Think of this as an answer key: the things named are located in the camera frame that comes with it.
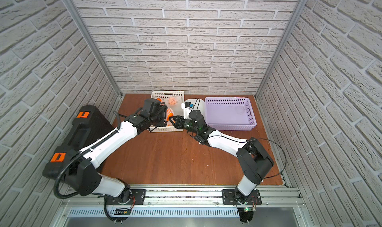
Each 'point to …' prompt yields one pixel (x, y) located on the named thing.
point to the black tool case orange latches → (89, 123)
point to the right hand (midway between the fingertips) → (173, 118)
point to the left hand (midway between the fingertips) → (173, 108)
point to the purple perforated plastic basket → (229, 113)
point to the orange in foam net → (172, 101)
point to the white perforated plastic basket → (168, 128)
